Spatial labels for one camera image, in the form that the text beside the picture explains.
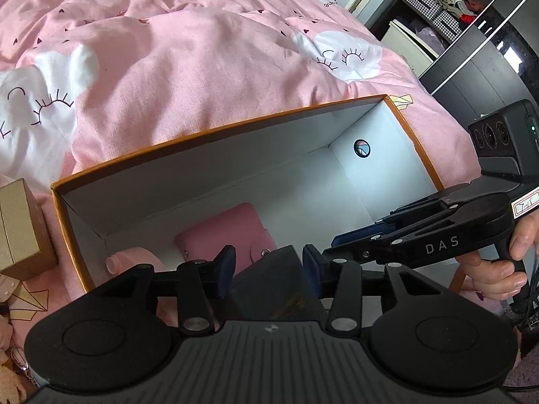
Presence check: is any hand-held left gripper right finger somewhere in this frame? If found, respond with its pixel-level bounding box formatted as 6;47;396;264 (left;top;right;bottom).
302;244;447;333

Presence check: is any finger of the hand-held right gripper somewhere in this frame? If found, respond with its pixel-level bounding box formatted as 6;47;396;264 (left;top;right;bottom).
329;193;506;248
374;183;486;226

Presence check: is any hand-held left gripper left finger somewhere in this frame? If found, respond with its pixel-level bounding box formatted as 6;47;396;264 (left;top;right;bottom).
90;244;237;334

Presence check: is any pink snap wallet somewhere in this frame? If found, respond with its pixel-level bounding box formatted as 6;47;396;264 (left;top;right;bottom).
174;202;277;268

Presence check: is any dark glossy box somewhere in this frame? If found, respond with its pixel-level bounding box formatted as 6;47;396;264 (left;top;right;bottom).
229;244;331;326

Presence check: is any pink plastic holder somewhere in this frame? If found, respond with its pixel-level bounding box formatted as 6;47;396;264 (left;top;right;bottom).
106;246;167;275

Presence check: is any orange cardboard box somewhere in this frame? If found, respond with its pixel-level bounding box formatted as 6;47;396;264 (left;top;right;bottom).
51;94;445;296

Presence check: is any person's right hand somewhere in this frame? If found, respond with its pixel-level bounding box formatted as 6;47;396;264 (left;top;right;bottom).
458;214;539;304

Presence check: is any purple fuzzy cloth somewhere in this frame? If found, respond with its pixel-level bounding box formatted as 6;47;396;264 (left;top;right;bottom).
500;324;539;404

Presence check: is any black shelving unit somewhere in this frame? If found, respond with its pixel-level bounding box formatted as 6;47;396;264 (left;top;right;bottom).
396;0;539;135

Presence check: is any white storage box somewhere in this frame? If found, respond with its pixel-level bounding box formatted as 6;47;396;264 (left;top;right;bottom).
381;19;443;75

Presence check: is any houndstooth fabric storage bin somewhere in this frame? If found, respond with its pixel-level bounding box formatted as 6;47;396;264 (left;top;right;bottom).
406;0;448;20
433;7;469;35

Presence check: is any gold cardboard box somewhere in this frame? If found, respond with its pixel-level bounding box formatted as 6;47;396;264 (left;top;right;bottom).
0;178;60;281

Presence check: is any pink printed blanket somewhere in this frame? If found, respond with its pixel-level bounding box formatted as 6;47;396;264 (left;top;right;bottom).
0;0;483;348

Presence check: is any white snap fabric strip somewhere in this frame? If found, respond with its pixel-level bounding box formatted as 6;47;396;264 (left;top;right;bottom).
0;275;25;304

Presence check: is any black cable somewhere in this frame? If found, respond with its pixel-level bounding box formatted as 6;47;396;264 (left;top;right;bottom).
509;261;539;334

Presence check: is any cream plush keychain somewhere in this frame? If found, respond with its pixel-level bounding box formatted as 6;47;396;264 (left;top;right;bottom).
0;313;38;404

